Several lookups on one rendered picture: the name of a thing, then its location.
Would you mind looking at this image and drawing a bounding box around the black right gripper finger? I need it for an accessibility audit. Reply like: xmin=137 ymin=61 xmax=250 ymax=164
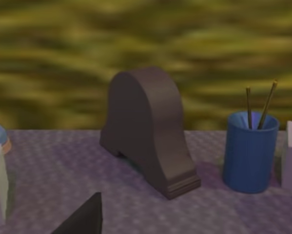
xmin=51 ymin=192 xmax=105 ymax=234

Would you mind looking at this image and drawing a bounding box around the thin dark stick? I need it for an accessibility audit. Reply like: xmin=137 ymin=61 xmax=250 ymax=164
xmin=245 ymin=87 xmax=253 ymax=130
xmin=257 ymin=79 xmax=278 ymax=130

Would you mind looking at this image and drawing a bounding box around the dark brown mantel clock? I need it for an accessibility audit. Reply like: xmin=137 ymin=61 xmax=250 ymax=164
xmin=99 ymin=66 xmax=201 ymax=200

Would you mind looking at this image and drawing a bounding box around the blue cylindrical pen cup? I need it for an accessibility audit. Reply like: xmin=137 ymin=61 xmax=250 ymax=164
xmin=222 ymin=111 xmax=280 ymax=195

